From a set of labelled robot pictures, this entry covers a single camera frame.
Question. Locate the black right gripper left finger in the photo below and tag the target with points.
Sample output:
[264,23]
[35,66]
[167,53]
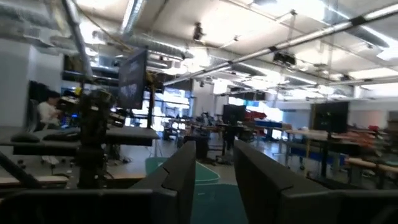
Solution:
[174,199]

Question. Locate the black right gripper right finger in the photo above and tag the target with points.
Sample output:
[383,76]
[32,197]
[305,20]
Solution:
[264,193]

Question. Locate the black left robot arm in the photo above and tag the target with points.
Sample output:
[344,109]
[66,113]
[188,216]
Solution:
[93,140]

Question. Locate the wooden workbench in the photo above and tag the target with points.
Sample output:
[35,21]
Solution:
[317,134]

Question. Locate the grey desk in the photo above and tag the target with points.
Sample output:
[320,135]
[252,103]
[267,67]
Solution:
[124,135]

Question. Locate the black monitor on stand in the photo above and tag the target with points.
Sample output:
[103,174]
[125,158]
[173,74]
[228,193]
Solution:
[234,114]
[330,116]

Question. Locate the dark flat monitor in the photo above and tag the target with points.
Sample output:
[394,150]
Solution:
[132,81]

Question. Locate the person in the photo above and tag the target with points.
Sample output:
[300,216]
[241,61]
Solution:
[48,113]

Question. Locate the office chair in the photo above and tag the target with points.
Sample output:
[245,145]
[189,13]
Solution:
[32,115]

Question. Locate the silver ceiling duct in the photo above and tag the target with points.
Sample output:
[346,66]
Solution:
[158,46]

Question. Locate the aluminium frame beam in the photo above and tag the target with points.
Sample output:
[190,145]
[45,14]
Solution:
[295,40]

